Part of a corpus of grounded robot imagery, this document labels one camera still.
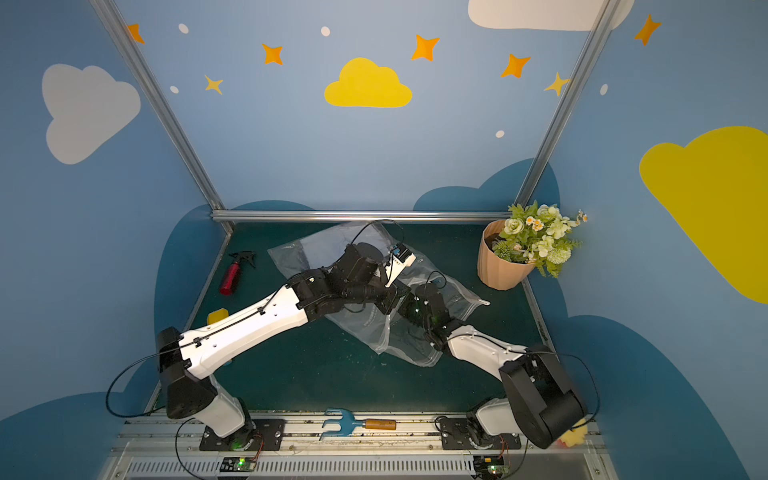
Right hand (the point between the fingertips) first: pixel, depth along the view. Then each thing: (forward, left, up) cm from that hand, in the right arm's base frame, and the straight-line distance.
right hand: (396, 294), depth 88 cm
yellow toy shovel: (-5, +58, -11) cm, 59 cm away
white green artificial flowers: (+14, -40, +14) cm, 44 cm away
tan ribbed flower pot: (+11, -31, 0) cm, 33 cm away
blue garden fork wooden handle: (-33, +10, -10) cm, 36 cm away
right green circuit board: (-40, -25, -12) cm, 48 cm away
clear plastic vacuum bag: (-16, +2, +12) cm, 20 cm away
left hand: (-9, -5, +17) cm, 20 cm away
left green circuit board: (-43, +36, -12) cm, 58 cm away
